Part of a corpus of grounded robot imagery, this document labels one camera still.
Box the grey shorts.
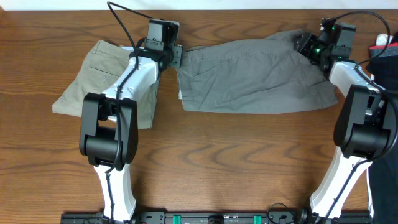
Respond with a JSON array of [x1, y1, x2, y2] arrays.
[[177, 29, 338, 114]]

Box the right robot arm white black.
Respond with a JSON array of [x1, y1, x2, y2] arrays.
[[295, 29, 397, 223]]

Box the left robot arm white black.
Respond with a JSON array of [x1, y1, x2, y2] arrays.
[[79, 45, 183, 223]]

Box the folded khaki shorts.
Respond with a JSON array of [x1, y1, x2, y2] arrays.
[[52, 40, 159, 129]]

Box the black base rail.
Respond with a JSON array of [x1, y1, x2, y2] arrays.
[[60, 211, 373, 224]]

